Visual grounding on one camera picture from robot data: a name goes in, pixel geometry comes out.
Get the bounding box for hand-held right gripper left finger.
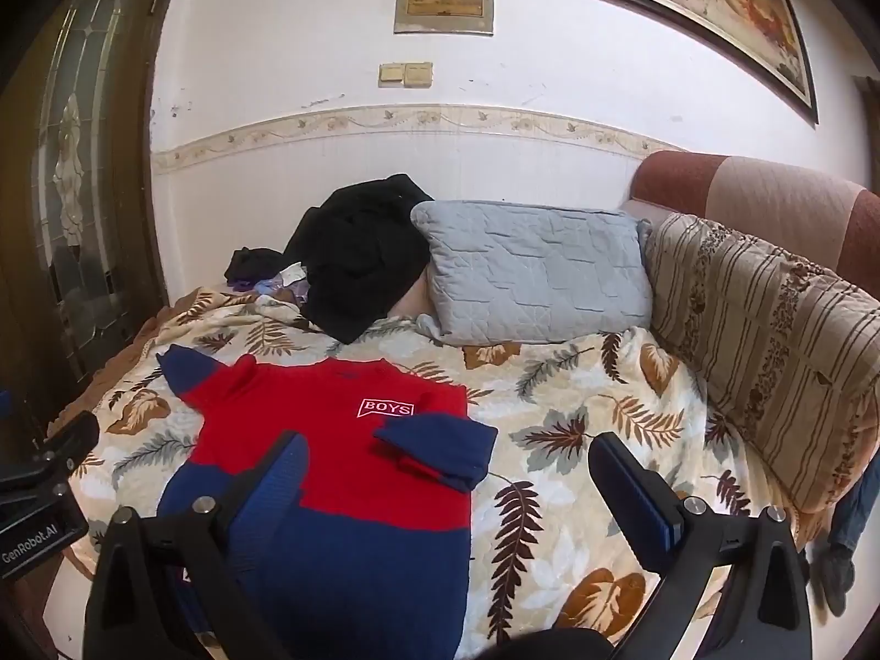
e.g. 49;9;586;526
84;430;310;660

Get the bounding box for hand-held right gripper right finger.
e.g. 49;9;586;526
587;432;813;660

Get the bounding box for red and blue sweater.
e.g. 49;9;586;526
157;344;499;660

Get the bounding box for leaf print blanket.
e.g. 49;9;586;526
48;285;819;660

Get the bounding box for striped floral cushion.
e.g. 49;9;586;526
642;212;880;513

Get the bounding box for purple and white crumpled cloth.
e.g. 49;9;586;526
234;265;310;305

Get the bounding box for small black cloth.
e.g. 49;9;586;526
227;246;286;284

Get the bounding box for beige pillow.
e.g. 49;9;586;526
395;275;439;321

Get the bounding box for black garment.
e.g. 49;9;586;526
282;175;433;345

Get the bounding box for person's leg in jeans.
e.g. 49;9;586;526
828;457;880;554

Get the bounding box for grey quilted pillow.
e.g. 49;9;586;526
410;199;654;346

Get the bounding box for person's dark shoe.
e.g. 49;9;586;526
821;543;857;617

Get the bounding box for red and beige sofa backrest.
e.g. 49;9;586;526
622;150;880;283

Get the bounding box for wooden door with glass panel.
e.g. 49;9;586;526
0;0;190;441

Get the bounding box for wall plaque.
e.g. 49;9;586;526
393;0;494;35

